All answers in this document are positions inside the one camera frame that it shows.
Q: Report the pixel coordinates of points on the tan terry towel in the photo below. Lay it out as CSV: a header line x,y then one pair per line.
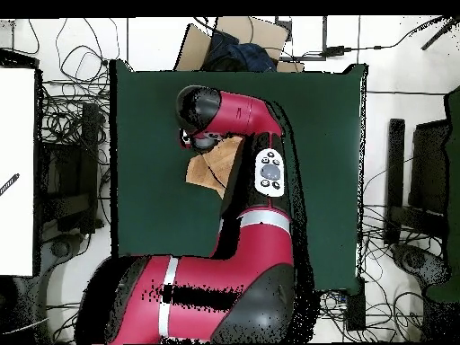
x,y
219,161

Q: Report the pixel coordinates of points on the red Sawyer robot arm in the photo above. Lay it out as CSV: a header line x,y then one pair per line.
x,y
244,111

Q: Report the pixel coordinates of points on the dark green table cloth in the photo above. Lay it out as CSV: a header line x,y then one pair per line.
x,y
151,197

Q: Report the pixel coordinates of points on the black office chair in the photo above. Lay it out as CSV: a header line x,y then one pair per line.
x,y
427,161
72,172

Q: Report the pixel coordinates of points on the brown cardboard box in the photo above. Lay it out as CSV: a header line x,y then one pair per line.
x,y
194,50

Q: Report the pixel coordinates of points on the dark blue clothing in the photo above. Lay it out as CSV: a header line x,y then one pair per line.
x,y
244,54

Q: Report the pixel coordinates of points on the white board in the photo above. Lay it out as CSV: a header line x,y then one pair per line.
x,y
16,161

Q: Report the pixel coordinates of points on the black striped rod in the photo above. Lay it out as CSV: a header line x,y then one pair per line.
x,y
10,184

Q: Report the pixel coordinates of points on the black tripod leg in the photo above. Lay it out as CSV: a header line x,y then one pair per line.
x,y
440,34

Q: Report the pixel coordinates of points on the black power adapter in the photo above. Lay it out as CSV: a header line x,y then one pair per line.
x,y
335,51

